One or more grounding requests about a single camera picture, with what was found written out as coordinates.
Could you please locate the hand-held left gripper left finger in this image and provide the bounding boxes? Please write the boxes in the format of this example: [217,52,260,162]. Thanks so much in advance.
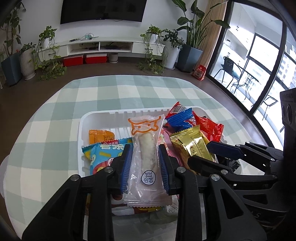
[22,144,132,241]

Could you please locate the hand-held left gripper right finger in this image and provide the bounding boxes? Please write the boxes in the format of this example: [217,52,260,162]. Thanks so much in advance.
[158,144,264,241]

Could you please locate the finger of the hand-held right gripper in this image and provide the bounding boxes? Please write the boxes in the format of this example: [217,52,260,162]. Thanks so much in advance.
[187,156,278,186]
[207,141,284,163]

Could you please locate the large red snack packet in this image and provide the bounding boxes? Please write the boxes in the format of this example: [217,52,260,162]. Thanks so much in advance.
[193,111,224,143]

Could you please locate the light blue cartoon snack packet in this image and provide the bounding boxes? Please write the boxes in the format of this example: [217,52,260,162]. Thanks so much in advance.
[82,137,133,176]

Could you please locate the gold snack packet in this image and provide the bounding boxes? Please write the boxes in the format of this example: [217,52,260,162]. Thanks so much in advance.
[170,125,216,163]

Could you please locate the clear packet with orange cat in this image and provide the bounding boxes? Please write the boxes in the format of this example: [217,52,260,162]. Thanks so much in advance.
[122,115,173,207]

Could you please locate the orange snack packet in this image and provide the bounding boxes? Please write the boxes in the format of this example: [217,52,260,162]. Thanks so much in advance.
[89,130,115,144]

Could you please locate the dark blue snack packet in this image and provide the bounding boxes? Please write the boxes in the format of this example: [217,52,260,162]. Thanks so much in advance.
[165,102,197,132]

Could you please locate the white plastic tray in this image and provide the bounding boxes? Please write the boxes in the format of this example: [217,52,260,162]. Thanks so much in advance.
[79,106,232,241]

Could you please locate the black metal balcony chair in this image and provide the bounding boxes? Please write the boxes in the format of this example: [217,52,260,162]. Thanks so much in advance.
[261,95,278,120]
[215,57,243,91]

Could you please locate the black metal balcony table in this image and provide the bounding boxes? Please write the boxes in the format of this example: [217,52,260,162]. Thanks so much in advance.
[231,70,259,98]

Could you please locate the red paper bag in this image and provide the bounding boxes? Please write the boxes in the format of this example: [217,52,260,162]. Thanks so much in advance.
[192,64,207,81]

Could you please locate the green checked tablecloth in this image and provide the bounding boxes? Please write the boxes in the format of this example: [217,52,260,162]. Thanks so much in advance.
[0,75,281,241]

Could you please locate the large-leaf plant in grey pot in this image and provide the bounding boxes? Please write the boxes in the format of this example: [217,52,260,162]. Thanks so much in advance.
[171,0,230,73]

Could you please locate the black framed glass door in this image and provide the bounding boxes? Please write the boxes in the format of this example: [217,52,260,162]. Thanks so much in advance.
[206,0,296,149]

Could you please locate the bushy plant in white pot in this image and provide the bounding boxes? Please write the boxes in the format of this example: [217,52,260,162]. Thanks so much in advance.
[162,29,183,69]

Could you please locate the beige curtain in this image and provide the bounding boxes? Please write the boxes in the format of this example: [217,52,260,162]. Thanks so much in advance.
[201,0,229,70]

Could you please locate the white round stool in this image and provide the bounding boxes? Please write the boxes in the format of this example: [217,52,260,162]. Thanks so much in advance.
[0,153,10,200]

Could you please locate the white television cabinet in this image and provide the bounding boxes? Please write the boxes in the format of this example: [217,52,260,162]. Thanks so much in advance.
[38,38,166,57]

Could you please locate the trailing pothos in white pot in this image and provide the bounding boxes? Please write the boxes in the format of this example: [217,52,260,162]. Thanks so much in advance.
[29,26,67,81]
[138,25,166,75]

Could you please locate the plant in white ribbed pot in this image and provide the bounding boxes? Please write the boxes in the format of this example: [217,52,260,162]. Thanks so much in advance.
[19,42,37,80]

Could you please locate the tree plant in blue pot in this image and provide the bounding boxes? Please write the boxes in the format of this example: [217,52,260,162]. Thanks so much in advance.
[0,2,23,87]

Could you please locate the wall television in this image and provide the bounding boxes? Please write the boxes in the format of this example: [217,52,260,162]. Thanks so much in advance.
[60,0,148,25]

